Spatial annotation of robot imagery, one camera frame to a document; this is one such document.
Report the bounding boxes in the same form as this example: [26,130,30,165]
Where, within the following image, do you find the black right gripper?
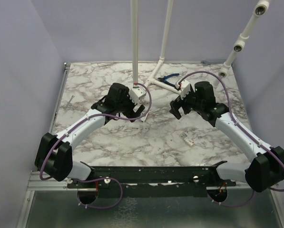
[169,87,204,119]

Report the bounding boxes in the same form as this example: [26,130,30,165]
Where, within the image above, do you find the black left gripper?
[116,88,145,122]

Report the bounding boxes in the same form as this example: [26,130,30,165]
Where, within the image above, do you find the white staple box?
[179,133,195,147]

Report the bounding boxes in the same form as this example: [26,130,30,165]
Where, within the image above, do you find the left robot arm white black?
[35,83,150,188]

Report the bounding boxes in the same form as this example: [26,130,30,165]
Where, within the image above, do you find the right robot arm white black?
[170,80,284,192]

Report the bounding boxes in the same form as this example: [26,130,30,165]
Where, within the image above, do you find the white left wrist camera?
[128,86,146,105]

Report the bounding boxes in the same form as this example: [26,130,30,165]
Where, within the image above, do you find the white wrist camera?
[128,86,146,105]
[175,79,191,100]

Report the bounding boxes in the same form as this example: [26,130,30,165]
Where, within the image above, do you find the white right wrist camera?
[175,79,191,100]

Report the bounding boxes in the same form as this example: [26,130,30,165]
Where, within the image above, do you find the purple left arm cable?
[39,82,153,210]

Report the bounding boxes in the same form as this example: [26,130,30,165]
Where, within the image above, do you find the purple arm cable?
[39,82,153,210]
[177,70,284,208]

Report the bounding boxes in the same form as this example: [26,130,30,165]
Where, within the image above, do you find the blue handled pliers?
[157,73,181,88]

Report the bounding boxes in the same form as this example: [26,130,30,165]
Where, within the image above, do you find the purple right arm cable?
[177,70,284,208]

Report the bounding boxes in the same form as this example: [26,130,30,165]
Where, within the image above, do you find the white PVC pipe frame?
[131,0,272,95]

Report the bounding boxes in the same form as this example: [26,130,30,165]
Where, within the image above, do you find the aluminium rail frame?
[20,62,281,228]

